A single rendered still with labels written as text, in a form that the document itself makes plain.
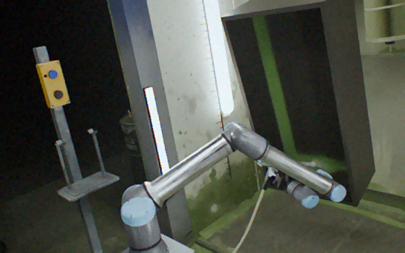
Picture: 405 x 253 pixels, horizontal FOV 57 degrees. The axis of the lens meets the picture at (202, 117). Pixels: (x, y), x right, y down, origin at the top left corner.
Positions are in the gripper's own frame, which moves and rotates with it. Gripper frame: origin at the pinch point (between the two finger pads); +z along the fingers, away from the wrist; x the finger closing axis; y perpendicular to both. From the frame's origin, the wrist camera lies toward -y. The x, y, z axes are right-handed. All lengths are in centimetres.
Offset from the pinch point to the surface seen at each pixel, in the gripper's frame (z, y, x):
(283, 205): 31, 55, 67
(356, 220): -21, 32, 84
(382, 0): 28, -118, 74
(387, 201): -22, 15, 109
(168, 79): 72, -24, -47
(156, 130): 57, 7, -53
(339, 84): -29, -63, -10
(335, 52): -25, -77, -18
